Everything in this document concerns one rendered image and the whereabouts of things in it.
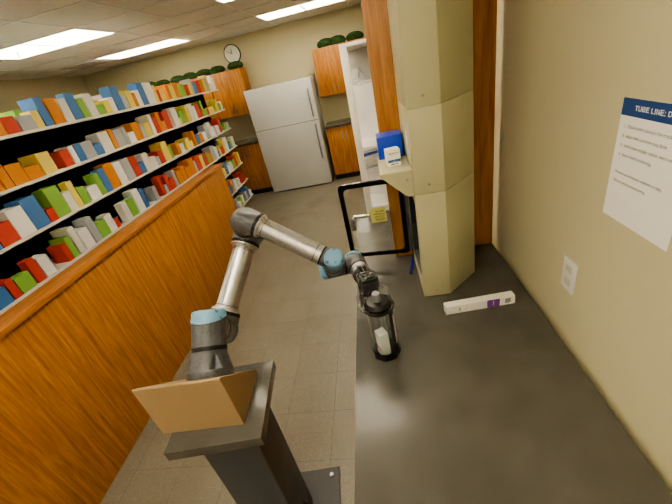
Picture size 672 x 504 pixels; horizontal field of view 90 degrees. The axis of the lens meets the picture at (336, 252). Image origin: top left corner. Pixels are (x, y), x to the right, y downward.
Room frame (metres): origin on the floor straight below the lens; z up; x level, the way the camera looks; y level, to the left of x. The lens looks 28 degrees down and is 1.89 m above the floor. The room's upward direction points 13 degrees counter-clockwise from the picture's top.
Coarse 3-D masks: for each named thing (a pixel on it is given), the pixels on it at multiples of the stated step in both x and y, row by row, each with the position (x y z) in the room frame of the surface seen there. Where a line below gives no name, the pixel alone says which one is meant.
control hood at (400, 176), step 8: (384, 160) 1.36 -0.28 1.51; (384, 168) 1.25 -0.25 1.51; (392, 168) 1.23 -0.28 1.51; (400, 168) 1.21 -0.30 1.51; (408, 168) 1.19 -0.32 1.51; (384, 176) 1.18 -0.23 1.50; (392, 176) 1.18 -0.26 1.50; (400, 176) 1.17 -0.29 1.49; (408, 176) 1.17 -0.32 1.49; (392, 184) 1.18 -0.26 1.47; (400, 184) 1.17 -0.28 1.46; (408, 184) 1.17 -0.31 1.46; (408, 192) 1.17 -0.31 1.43
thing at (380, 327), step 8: (392, 304) 0.88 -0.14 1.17; (368, 312) 0.87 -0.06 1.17; (376, 312) 0.86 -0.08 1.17; (384, 312) 0.86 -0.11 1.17; (368, 320) 0.89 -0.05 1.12; (376, 320) 0.87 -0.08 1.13; (384, 320) 0.86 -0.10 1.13; (376, 328) 0.87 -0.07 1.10; (384, 328) 0.86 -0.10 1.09; (376, 336) 0.87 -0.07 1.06; (384, 336) 0.86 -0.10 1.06; (392, 336) 0.87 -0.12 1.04; (376, 344) 0.88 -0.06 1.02; (384, 344) 0.86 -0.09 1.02; (392, 344) 0.87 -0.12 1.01; (376, 352) 0.88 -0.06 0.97; (384, 352) 0.86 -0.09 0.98; (392, 352) 0.86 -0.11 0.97
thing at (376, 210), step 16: (352, 192) 1.53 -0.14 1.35; (368, 192) 1.51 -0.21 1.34; (384, 192) 1.49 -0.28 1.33; (352, 208) 1.54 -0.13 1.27; (368, 208) 1.52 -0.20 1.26; (384, 208) 1.50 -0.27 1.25; (368, 224) 1.52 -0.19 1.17; (384, 224) 1.50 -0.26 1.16; (400, 224) 1.48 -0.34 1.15; (368, 240) 1.53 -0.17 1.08; (384, 240) 1.50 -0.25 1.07; (400, 240) 1.48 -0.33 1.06
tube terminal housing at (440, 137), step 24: (408, 120) 1.16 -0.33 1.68; (432, 120) 1.15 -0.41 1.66; (456, 120) 1.19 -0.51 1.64; (408, 144) 1.21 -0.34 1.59; (432, 144) 1.15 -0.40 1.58; (456, 144) 1.19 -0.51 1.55; (432, 168) 1.15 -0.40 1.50; (456, 168) 1.19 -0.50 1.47; (432, 192) 1.15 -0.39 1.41; (456, 192) 1.19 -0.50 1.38; (432, 216) 1.15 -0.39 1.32; (456, 216) 1.18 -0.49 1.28; (432, 240) 1.16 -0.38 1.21; (456, 240) 1.18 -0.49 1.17; (432, 264) 1.16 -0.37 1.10; (456, 264) 1.18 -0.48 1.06; (432, 288) 1.16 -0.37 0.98
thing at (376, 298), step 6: (372, 294) 0.90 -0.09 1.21; (378, 294) 0.90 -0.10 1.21; (366, 300) 0.92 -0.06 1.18; (372, 300) 0.91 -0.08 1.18; (378, 300) 0.89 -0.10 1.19; (384, 300) 0.90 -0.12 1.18; (390, 300) 0.90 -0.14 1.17; (366, 306) 0.90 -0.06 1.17; (372, 306) 0.88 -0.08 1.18; (378, 306) 0.87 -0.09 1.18; (384, 306) 0.87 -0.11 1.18
